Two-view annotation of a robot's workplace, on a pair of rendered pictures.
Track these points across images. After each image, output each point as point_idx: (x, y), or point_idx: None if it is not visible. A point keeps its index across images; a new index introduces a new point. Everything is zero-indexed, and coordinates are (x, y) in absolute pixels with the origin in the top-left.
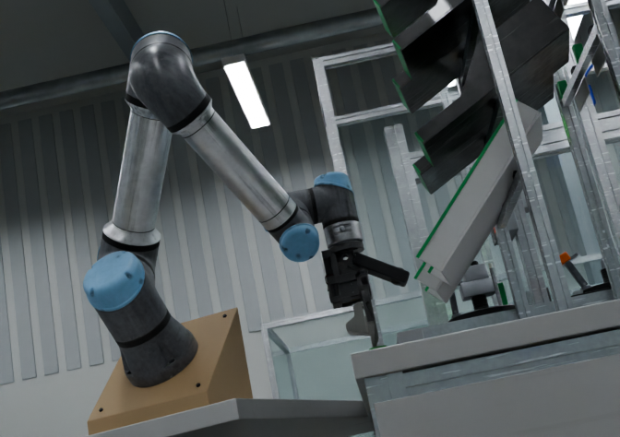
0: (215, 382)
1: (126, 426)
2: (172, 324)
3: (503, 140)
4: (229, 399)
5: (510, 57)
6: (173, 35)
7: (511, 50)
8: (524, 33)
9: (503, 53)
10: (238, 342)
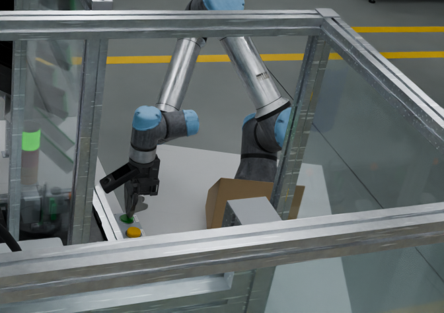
0: (209, 191)
1: (185, 147)
2: (240, 162)
3: None
4: (209, 208)
5: (4, 44)
6: None
7: (2, 41)
8: None
9: (6, 41)
10: (216, 193)
